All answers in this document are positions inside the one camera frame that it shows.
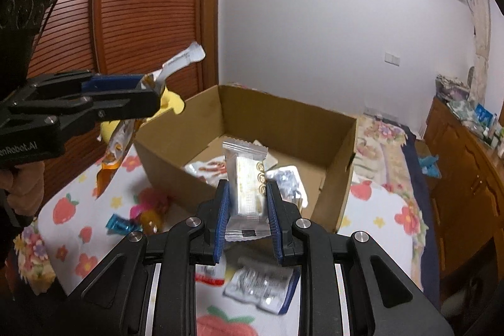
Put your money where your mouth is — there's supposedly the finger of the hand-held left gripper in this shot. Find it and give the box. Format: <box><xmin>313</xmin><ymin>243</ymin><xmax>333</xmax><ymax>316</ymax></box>
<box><xmin>26</xmin><ymin>69</ymin><xmax>148</xmax><ymax>102</ymax></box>
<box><xmin>8</xmin><ymin>86</ymin><xmax>162</xmax><ymax>136</ymax></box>

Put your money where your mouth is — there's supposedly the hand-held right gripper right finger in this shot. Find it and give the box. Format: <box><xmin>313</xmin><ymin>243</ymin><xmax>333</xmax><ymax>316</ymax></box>
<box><xmin>266</xmin><ymin>180</ymin><xmax>438</xmax><ymax>336</ymax></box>

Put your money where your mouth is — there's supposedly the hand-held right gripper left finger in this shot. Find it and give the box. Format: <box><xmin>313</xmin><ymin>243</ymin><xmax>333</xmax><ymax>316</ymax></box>
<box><xmin>59</xmin><ymin>179</ymin><xmax>231</xmax><ymax>336</ymax></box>

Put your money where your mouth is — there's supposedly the long silver orange packet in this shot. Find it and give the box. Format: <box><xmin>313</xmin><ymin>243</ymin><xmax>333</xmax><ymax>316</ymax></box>
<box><xmin>94</xmin><ymin>41</ymin><xmax>208</xmax><ymax>199</ymax></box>

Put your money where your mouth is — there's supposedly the clear packet with blue print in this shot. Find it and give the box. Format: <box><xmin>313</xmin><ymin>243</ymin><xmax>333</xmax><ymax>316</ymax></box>
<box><xmin>265</xmin><ymin>164</ymin><xmax>310</xmax><ymax>209</ymax></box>

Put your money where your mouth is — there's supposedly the white cake packet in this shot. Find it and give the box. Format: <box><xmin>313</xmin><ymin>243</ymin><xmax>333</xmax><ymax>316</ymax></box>
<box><xmin>222</xmin><ymin>137</ymin><xmax>272</xmax><ymax>242</ymax></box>

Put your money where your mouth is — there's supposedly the long silver chicken feet packet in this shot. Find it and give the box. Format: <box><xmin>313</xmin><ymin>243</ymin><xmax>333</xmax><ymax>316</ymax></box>
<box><xmin>183</xmin><ymin>157</ymin><xmax>229</xmax><ymax>187</ymax></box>

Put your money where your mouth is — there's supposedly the brown cardboard box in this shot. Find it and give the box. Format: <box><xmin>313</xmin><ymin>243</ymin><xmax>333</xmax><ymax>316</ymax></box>
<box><xmin>133</xmin><ymin>83</ymin><xmax>358</xmax><ymax>235</ymax></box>

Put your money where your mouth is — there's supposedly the person's left hand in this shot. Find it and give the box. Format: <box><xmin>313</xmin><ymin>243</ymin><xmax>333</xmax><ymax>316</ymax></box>
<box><xmin>0</xmin><ymin>161</ymin><xmax>46</xmax><ymax>229</ymax></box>

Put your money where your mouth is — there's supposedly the yellow plush toy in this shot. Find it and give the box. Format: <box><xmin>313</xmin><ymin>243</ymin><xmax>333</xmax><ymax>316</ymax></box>
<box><xmin>98</xmin><ymin>83</ymin><xmax>186</xmax><ymax>144</ymax></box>

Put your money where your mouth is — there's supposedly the red label packet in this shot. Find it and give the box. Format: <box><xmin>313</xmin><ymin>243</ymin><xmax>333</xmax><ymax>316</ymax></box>
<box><xmin>194</xmin><ymin>257</ymin><xmax>228</xmax><ymax>288</ymax></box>

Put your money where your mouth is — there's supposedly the silver packet with navy edge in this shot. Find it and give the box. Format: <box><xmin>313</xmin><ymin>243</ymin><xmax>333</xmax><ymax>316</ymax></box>
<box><xmin>223</xmin><ymin>257</ymin><xmax>302</xmax><ymax>315</ymax></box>

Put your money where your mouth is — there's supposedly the orange jelly cup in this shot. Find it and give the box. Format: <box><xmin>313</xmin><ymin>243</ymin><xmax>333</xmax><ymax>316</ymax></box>
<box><xmin>139</xmin><ymin>212</ymin><xmax>164</xmax><ymax>236</ymax></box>

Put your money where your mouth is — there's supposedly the pink snack wrapper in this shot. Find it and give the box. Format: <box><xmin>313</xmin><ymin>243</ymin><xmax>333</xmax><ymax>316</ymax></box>
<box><xmin>131</xmin><ymin>186</ymin><xmax>170</xmax><ymax>221</ymax></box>

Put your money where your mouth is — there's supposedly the strawberry printed bed sheet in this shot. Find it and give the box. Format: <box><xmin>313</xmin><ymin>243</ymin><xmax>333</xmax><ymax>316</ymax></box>
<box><xmin>37</xmin><ymin>144</ymin><xmax>431</xmax><ymax>336</ymax></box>

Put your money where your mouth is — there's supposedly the blue wrapped candy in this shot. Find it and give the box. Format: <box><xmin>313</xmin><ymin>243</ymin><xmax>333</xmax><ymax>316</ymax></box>
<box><xmin>105</xmin><ymin>213</ymin><xmax>143</xmax><ymax>236</ymax></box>

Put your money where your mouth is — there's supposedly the floral navy-edged quilt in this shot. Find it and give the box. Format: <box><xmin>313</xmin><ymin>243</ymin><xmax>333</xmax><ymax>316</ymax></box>
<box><xmin>6</xmin><ymin>113</ymin><xmax>442</xmax><ymax>311</ymax></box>

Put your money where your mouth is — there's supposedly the blue plastic bag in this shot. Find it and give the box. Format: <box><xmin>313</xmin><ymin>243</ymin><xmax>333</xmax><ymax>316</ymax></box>
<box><xmin>418</xmin><ymin>154</ymin><xmax>442</xmax><ymax>178</ymax></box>

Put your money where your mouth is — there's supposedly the wooden sideboard cabinet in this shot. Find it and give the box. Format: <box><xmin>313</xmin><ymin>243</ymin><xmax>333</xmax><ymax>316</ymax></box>
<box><xmin>423</xmin><ymin>95</ymin><xmax>504</xmax><ymax>282</ymax></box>

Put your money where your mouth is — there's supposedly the floral cloth pile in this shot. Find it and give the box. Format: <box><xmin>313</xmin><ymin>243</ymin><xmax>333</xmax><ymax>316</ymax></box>
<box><xmin>435</xmin><ymin>72</ymin><xmax>472</xmax><ymax>103</ymax></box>

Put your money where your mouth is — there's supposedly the blue white box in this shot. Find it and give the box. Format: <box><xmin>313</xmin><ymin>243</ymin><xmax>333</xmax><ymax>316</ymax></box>
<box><xmin>474</xmin><ymin>102</ymin><xmax>495</xmax><ymax>124</ymax></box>

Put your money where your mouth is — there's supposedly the pale floral curtain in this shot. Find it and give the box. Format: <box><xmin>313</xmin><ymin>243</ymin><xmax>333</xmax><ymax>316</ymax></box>
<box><xmin>462</xmin><ymin>0</ymin><xmax>497</xmax><ymax>97</ymax></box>

